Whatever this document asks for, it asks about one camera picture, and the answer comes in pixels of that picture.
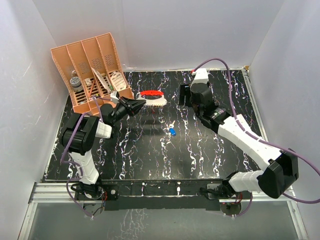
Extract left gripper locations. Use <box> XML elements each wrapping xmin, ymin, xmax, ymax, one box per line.
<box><xmin>111</xmin><ymin>96</ymin><xmax>147</xmax><ymax>125</ymax></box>

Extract key with blue tag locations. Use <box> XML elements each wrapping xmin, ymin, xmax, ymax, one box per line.
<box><xmin>168</xmin><ymin>120</ymin><xmax>177</xmax><ymax>136</ymax></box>

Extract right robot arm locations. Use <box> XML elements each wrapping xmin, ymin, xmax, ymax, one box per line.
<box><xmin>179</xmin><ymin>83</ymin><xmax>299</xmax><ymax>199</ymax></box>

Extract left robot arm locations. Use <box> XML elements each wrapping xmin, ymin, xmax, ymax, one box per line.
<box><xmin>59</xmin><ymin>97</ymin><xmax>147</xmax><ymax>200</ymax></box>

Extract white labelled packet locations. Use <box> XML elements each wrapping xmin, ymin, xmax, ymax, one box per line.
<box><xmin>110</xmin><ymin>71</ymin><xmax>127</xmax><ymax>92</ymax></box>

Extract white paper card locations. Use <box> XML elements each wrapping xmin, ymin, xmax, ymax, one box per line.
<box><xmin>91</xmin><ymin>67</ymin><xmax>113</xmax><ymax>93</ymax></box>

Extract orange pencil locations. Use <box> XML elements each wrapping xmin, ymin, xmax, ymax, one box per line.
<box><xmin>88</xmin><ymin>80</ymin><xmax>95</xmax><ymax>98</ymax></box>

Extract pink desk organizer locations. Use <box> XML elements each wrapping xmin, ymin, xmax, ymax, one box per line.
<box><xmin>51</xmin><ymin>33</ymin><xmax>134</xmax><ymax>116</ymax></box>

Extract small white box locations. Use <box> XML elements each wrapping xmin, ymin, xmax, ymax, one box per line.
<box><xmin>236</xmin><ymin>114</ymin><xmax>248</xmax><ymax>126</ymax></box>

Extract grey round jar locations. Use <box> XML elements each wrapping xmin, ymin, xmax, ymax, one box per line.
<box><xmin>69</xmin><ymin>76</ymin><xmax>83</xmax><ymax>92</ymax></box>

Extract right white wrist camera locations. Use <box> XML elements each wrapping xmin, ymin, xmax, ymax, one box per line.
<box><xmin>191</xmin><ymin>68</ymin><xmax>209</xmax><ymax>85</ymax></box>

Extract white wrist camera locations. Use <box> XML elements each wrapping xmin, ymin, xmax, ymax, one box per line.
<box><xmin>110</xmin><ymin>91</ymin><xmax>120</xmax><ymax>104</ymax></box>
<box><xmin>191</xmin><ymin>68</ymin><xmax>209</xmax><ymax>85</ymax></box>

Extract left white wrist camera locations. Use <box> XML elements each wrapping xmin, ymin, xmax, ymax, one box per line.
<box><xmin>110</xmin><ymin>91</ymin><xmax>120</xmax><ymax>104</ymax></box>

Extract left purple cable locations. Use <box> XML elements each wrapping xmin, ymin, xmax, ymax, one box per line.
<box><xmin>60</xmin><ymin>95</ymin><xmax>116</xmax><ymax>221</ymax></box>

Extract purple cable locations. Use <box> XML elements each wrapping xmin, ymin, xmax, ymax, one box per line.
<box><xmin>60</xmin><ymin>95</ymin><xmax>116</xmax><ymax>221</ymax></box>
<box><xmin>193</xmin><ymin>58</ymin><xmax>320</xmax><ymax>217</ymax></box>

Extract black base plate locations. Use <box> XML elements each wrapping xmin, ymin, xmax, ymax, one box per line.
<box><xmin>74</xmin><ymin>179</ymin><xmax>253</xmax><ymax>211</ymax></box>

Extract aluminium frame rail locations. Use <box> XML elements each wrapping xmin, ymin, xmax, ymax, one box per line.
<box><xmin>19</xmin><ymin>183</ymin><xmax>308</xmax><ymax>240</ymax></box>

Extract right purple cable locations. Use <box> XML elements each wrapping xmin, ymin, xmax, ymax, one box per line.
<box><xmin>193</xmin><ymin>58</ymin><xmax>320</xmax><ymax>217</ymax></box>

